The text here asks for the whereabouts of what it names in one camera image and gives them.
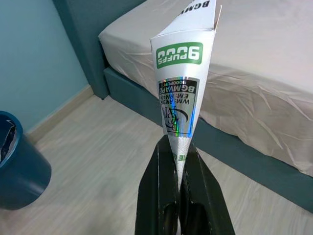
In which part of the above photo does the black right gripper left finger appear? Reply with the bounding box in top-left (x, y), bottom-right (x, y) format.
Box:
top-left (134, 137), bottom-right (182, 235)

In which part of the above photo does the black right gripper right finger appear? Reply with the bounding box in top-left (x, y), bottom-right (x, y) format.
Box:
top-left (182, 141), bottom-right (235, 235)

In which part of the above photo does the white green vape box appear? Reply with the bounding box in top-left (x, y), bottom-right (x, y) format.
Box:
top-left (149, 0), bottom-right (222, 183)

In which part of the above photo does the cream sheeted mattress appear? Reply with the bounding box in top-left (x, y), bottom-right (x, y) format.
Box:
top-left (98, 0), bottom-right (313, 176)

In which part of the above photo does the blue plastic bucket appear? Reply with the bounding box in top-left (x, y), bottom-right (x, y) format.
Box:
top-left (0, 110), bottom-right (52, 211)

